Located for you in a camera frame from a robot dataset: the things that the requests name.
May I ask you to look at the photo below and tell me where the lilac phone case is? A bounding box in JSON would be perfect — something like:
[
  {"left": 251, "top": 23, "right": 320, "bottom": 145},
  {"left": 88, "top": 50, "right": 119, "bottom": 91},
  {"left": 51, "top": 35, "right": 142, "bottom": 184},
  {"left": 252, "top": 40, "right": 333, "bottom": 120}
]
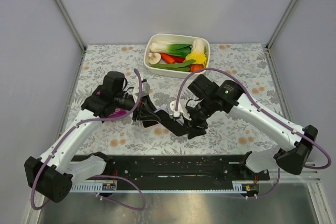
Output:
[{"left": 154, "top": 105, "right": 184, "bottom": 125}]

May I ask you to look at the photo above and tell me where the toy orange tomato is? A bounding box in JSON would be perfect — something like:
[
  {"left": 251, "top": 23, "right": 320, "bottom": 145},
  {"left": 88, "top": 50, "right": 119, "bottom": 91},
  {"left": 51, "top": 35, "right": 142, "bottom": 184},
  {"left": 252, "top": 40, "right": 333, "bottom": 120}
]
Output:
[{"left": 190, "top": 64, "right": 204, "bottom": 73}]

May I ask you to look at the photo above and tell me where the black phone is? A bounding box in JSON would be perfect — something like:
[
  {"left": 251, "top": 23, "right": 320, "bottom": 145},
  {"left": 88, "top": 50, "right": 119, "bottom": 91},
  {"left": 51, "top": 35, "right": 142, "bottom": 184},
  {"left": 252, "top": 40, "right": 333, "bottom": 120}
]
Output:
[{"left": 155, "top": 110, "right": 187, "bottom": 136}]

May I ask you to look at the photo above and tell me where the toy mushroom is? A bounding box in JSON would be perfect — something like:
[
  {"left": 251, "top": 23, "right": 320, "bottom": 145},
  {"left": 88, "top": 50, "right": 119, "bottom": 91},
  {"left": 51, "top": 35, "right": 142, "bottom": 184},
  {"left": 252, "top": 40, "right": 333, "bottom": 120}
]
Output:
[{"left": 148, "top": 52, "right": 161, "bottom": 65}]

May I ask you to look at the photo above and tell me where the white rectangular food container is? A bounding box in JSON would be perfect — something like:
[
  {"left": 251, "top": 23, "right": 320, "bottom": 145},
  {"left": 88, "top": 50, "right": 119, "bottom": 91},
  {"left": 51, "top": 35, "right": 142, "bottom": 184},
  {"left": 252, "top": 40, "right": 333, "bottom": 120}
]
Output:
[{"left": 143, "top": 34, "right": 211, "bottom": 79}]

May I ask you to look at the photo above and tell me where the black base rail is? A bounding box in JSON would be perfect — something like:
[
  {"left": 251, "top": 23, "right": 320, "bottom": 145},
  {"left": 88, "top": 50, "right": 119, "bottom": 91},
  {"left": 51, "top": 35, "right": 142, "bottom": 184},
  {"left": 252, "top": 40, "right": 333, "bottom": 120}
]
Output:
[{"left": 70, "top": 153, "right": 271, "bottom": 192}]

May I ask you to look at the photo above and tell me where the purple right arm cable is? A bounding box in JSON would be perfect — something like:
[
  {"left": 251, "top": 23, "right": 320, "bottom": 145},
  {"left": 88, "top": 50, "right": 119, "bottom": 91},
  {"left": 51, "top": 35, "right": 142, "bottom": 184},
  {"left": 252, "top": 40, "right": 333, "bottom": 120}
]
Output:
[{"left": 175, "top": 67, "right": 332, "bottom": 199}]

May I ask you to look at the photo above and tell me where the toy bok choy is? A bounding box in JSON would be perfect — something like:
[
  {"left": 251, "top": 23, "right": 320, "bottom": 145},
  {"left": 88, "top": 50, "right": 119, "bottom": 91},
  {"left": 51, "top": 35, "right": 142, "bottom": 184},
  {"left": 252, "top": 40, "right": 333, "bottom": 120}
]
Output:
[{"left": 150, "top": 41, "right": 191, "bottom": 58}]

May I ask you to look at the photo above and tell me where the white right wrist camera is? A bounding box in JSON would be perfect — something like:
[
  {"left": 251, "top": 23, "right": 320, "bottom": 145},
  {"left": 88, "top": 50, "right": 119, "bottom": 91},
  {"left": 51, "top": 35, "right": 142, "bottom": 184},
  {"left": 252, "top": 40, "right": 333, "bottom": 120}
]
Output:
[{"left": 168, "top": 100, "right": 191, "bottom": 121}]

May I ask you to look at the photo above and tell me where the toy green bean pod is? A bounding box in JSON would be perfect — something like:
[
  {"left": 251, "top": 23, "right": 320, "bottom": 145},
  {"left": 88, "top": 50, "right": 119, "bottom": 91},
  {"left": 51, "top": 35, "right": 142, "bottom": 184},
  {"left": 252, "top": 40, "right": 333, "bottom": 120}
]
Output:
[{"left": 151, "top": 59, "right": 195, "bottom": 72}]

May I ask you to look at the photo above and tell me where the toy napa cabbage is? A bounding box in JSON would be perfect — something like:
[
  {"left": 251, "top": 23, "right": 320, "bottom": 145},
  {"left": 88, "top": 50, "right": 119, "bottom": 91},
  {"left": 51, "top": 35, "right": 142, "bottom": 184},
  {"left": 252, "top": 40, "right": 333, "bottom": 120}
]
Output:
[{"left": 185, "top": 39, "right": 207, "bottom": 67}]

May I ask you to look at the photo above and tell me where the purple snack packet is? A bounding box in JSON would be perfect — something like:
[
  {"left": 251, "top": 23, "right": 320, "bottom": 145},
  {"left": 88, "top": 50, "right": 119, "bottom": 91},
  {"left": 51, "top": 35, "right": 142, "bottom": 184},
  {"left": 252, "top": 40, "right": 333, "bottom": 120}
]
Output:
[{"left": 96, "top": 89, "right": 126, "bottom": 118}]

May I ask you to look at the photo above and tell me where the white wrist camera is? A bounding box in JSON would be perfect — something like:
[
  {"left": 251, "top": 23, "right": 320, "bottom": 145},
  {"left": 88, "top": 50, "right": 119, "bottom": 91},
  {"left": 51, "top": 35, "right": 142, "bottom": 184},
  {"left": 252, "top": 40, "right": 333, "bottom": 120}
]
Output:
[
  {"left": 168, "top": 100, "right": 191, "bottom": 121},
  {"left": 132, "top": 79, "right": 150, "bottom": 102}
]

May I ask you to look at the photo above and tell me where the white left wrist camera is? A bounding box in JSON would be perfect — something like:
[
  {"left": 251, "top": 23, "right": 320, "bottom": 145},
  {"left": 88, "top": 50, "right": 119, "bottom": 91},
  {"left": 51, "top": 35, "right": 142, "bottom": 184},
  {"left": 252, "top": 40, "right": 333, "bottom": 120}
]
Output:
[{"left": 132, "top": 79, "right": 150, "bottom": 102}]

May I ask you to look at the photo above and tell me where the toy red chili pepper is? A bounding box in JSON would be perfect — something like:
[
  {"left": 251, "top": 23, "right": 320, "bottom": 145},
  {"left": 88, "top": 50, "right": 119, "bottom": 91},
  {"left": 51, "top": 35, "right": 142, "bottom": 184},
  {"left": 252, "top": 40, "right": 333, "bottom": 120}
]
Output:
[{"left": 160, "top": 52, "right": 184, "bottom": 64}]

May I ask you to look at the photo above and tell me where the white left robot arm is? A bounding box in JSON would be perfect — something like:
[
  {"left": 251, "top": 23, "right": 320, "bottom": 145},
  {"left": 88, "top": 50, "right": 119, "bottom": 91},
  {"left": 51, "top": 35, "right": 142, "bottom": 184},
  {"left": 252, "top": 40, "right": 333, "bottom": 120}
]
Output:
[{"left": 24, "top": 70, "right": 155, "bottom": 205}]

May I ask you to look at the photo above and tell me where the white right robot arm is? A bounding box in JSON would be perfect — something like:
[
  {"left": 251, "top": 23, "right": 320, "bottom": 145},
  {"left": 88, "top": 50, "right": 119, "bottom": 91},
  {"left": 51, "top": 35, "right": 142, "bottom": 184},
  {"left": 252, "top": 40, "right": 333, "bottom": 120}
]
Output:
[{"left": 186, "top": 74, "right": 318, "bottom": 175}]

